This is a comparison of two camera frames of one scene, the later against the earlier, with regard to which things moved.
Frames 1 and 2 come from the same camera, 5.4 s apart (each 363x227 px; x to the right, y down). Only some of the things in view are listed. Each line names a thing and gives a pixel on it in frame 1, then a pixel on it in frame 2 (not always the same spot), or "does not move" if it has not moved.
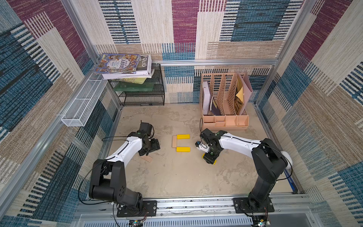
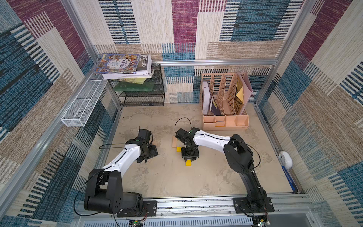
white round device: [288, 158] does not move
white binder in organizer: [206, 97] does not move
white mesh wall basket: [77, 114] does not move
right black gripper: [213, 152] -> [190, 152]
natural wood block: [174, 141] does not move
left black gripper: [155, 145] -> [153, 152]
